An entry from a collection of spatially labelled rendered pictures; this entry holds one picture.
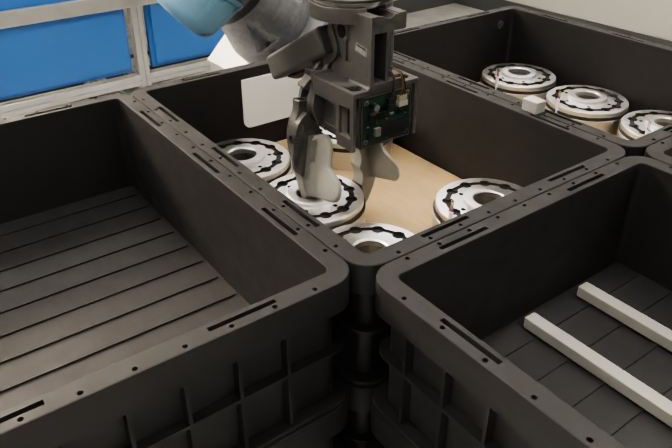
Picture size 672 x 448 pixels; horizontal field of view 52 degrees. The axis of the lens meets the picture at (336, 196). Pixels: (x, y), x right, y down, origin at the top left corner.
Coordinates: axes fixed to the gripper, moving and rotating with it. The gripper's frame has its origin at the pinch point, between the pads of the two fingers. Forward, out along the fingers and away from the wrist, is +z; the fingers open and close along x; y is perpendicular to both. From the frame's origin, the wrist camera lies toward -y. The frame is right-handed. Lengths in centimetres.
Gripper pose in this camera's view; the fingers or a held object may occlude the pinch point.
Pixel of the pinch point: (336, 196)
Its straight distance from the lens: 68.4
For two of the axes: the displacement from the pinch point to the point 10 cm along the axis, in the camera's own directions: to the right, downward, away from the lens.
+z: 0.0, 8.7, 5.0
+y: 5.9, 4.0, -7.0
